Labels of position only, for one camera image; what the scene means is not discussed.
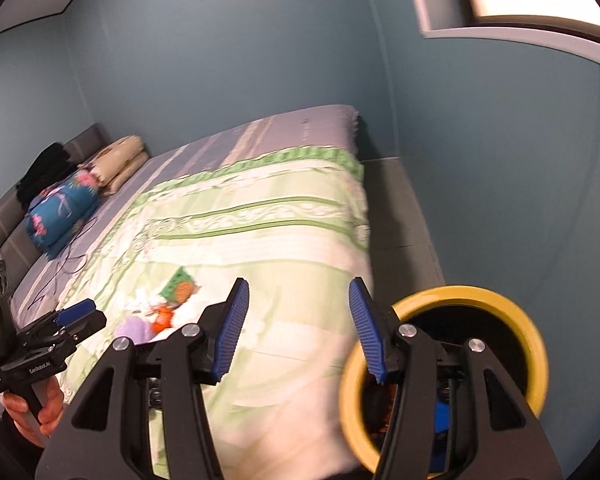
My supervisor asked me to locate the person's left hand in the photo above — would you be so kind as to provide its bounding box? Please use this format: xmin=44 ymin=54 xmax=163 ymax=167
xmin=3 ymin=376 xmax=65 ymax=448

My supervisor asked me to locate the beige folded pillow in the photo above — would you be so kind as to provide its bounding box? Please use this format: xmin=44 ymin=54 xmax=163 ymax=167
xmin=81 ymin=136 xmax=149 ymax=196

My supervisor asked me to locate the window with white frame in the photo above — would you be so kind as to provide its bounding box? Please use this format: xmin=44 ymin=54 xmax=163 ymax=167
xmin=398 ymin=0 xmax=600 ymax=74

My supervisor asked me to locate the black charging cable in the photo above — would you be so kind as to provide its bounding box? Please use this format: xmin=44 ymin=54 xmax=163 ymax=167
xmin=24 ymin=213 xmax=102 ymax=311

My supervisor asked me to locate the black clothing pile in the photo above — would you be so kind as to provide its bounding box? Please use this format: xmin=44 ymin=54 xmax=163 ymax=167
xmin=16 ymin=142 xmax=78 ymax=211

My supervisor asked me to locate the striped purple bed sheet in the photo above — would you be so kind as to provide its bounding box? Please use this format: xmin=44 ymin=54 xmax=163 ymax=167
xmin=9 ymin=105 xmax=358 ymax=326

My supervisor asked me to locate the green white quilt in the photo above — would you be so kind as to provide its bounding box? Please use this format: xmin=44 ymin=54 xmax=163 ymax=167
xmin=59 ymin=146 xmax=370 ymax=479

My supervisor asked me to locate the blue floral folded blanket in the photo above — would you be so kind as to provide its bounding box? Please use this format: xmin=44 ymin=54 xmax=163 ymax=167
xmin=24 ymin=169 xmax=99 ymax=260

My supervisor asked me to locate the green snack wrapper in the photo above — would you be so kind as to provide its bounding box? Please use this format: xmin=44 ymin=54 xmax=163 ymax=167
xmin=159 ymin=266 xmax=200 ymax=307

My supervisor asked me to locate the grey padded headboard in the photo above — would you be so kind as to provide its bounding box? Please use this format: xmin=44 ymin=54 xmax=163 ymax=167
xmin=0 ymin=124 xmax=111 ymax=292

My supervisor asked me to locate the small orange peel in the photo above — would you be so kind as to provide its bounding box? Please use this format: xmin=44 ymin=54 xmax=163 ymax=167
xmin=150 ymin=304 xmax=175 ymax=335

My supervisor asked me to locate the yellow rimmed trash bin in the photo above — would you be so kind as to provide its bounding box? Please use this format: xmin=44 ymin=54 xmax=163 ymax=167
xmin=338 ymin=286 xmax=562 ymax=479

